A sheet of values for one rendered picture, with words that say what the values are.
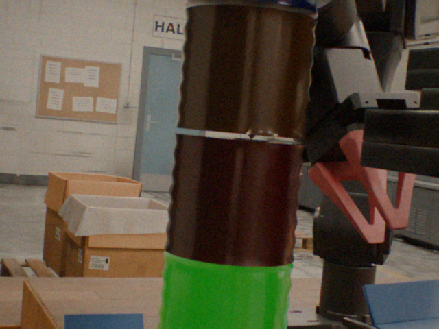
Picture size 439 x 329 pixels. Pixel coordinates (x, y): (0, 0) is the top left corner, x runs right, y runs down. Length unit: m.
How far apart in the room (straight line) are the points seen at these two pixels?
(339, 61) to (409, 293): 0.19
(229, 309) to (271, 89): 0.06
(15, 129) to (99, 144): 1.23
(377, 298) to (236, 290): 0.37
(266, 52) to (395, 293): 0.40
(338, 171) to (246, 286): 0.43
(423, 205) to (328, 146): 7.69
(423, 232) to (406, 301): 7.68
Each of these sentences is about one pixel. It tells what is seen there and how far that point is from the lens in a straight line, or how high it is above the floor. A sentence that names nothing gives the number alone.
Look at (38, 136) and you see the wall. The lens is 11.26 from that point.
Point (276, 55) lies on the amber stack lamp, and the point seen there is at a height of 1.14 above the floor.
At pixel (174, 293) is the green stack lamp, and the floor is 1.08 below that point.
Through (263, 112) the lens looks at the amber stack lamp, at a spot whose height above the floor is 1.13.
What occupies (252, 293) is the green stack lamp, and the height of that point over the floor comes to 1.08.
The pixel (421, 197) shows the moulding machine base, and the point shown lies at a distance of 8.32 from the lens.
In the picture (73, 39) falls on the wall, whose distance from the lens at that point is 11.35.
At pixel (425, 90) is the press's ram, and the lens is 0.47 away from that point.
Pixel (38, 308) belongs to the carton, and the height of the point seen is 0.97.
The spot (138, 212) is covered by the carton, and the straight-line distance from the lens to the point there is 3.95.
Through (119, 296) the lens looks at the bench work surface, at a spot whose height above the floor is 0.90.
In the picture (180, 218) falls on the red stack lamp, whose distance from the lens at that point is 0.21.
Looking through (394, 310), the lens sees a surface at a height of 1.00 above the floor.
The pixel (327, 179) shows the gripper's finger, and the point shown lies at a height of 1.09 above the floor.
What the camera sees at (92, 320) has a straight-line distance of 0.67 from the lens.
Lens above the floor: 1.12
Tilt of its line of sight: 3 degrees down
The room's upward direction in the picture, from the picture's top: 5 degrees clockwise
